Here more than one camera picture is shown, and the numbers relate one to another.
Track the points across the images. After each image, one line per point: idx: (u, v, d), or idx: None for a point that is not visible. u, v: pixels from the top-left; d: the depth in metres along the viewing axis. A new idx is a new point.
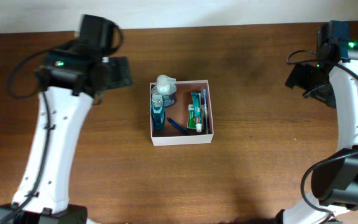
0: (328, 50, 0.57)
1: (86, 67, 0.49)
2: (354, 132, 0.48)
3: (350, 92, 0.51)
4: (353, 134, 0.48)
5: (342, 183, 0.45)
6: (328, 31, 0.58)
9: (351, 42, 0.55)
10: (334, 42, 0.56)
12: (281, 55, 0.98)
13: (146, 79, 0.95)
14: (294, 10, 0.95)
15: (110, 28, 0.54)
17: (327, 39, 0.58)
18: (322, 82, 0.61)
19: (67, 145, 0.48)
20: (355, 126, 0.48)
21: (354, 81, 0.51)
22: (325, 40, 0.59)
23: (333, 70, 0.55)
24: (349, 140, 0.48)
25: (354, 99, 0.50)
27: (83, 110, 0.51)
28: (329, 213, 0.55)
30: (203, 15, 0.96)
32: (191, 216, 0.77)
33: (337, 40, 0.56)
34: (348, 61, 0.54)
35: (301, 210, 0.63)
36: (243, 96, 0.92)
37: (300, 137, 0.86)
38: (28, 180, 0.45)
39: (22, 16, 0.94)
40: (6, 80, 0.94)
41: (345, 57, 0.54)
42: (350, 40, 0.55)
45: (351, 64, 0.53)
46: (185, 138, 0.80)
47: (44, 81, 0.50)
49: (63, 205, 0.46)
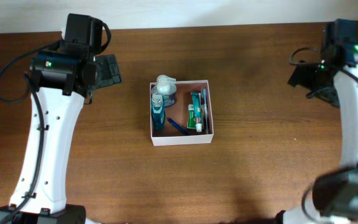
0: (333, 52, 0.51)
1: (76, 66, 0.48)
2: None
3: (355, 101, 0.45)
4: None
5: (346, 198, 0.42)
6: (334, 32, 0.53)
9: None
10: (339, 45, 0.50)
12: (281, 55, 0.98)
13: (146, 79, 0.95)
14: (294, 10, 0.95)
15: (97, 25, 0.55)
17: (332, 40, 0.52)
18: (325, 83, 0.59)
19: (62, 145, 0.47)
20: None
21: None
22: (329, 42, 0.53)
23: (337, 74, 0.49)
24: (353, 156, 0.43)
25: None
27: (76, 108, 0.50)
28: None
30: (203, 15, 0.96)
32: (191, 216, 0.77)
33: (344, 42, 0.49)
34: (354, 66, 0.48)
35: (298, 216, 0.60)
36: (243, 96, 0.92)
37: (300, 137, 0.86)
38: (25, 181, 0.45)
39: (22, 16, 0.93)
40: (5, 80, 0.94)
41: (352, 62, 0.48)
42: (357, 42, 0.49)
45: (357, 70, 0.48)
46: (185, 138, 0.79)
47: (32, 81, 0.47)
49: (61, 203, 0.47)
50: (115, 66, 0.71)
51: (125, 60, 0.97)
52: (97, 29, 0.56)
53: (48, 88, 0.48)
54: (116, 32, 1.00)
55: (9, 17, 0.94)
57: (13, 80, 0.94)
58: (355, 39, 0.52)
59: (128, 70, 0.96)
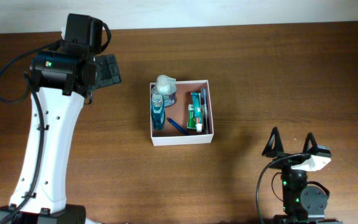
0: (296, 178, 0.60)
1: (76, 66, 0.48)
2: (307, 166, 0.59)
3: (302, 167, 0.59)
4: (307, 167, 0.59)
5: (293, 177, 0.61)
6: (294, 175, 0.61)
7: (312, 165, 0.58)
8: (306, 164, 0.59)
9: (284, 180, 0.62)
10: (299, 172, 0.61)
12: (281, 55, 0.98)
13: (146, 80, 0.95)
14: (295, 10, 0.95)
15: (97, 25, 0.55)
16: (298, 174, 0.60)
17: (289, 173, 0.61)
18: (295, 173, 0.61)
19: (62, 145, 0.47)
20: (311, 165, 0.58)
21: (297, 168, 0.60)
22: (299, 180, 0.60)
23: (306, 165, 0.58)
24: (307, 165, 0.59)
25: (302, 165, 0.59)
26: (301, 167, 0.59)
27: (76, 107, 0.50)
28: (302, 176, 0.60)
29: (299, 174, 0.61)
30: (202, 15, 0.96)
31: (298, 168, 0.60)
32: (191, 216, 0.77)
33: (298, 171, 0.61)
34: (296, 175, 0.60)
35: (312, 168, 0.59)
36: (243, 96, 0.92)
37: (300, 138, 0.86)
38: (25, 180, 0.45)
39: (20, 16, 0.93)
40: (5, 81, 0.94)
41: (293, 173, 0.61)
42: (287, 177, 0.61)
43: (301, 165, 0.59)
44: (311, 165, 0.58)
45: (304, 164, 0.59)
46: (185, 138, 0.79)
47: (32, 81, 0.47)
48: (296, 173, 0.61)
49: (61, 203, 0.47)
50: (115, 66, 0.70)
51: (125, 60, 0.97)
52: (97, 28, 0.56)
53: (47, 88, 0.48)
54: (115, 32, 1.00)
55: (8, 18, 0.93)
57: (14, 81, 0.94)
58: (289, 174, 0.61)
59: (128, 70, 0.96)
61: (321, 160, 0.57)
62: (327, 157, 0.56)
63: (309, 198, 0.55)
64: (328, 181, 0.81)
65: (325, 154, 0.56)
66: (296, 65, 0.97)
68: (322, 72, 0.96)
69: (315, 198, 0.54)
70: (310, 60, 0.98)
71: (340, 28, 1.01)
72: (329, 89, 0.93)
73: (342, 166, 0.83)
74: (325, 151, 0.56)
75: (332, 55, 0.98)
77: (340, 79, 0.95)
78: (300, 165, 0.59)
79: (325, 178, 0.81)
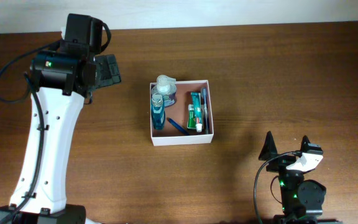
0: (293, 178, 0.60)
1: (76, 66, 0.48)
2: (299, 164, 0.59)
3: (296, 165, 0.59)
4: (300, 164, 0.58)
5: (291, 177, 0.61)
6: (291, 174, 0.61)
7: (304, 163, 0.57)
8: (298, 162, 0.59)
9: (282, 181, 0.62)
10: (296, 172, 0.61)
12: (280, 55, 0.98)
13: (146, 79, 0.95)
14: (294, 9, 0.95)
15: (97, 25, 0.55)
16: (296, 174, 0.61)
17: (287, 173, 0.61)
18: (292, 173, 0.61)
19: (62, 145, 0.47)
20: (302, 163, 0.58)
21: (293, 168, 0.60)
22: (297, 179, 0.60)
23: (299, 163, 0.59)
24: (299, 163, 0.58)
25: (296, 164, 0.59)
26: (294, 165, 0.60)
27: (76, 107, 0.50)
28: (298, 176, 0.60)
29: (296, 173, 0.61)
30: (202, 16, 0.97)
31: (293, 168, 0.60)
32: (191, 216, 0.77)
33: (295, 171, 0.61)
34: (293, 175, 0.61)
35: (306, 167, 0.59)
36: (243, 96, 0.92)
37: (300, 137, 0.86)
38: (25, 180, 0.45)
39: (20, 16, 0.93)
40: (5, 81, 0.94)
41: (290, 173, 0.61)
42: (284, 177, 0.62)
43: (295, 163, 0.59)
44: (303, 163, 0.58)
45: (298, 163, 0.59)
46: (185, 138, 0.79)
47: (32, 81, 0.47)
48: (293, 173, 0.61)
49: (61, 203, 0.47)
50: (115, 66, 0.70)
51: (125, 60, 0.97)
52: (97, 28, 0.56)
53: (48, 88, 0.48)
54: (115, 32, 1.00)
55: (8, 18, 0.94)
57: (14, 81, 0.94)
58: (286, 175, 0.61)
59: (128, 70, 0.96)
61: (314, 157, 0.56)
62: (318, 154, 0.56)
63: (307, 193, 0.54)
64: (328, 180, 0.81)
65: (317, 151, 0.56)
66: (296, 65, 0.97)
68: (321, 71, 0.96)
69: (312, 194, 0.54)
70: (310, 60, 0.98)
71: (340, 28, 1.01)
72: (329, 89, 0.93)
73: (342, 165, 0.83)
74: (316, 149, 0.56)
75: (332, 55, 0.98)
77: (340, 79, 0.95)
78: (294, 165, 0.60)
79: (325, 178, 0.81)
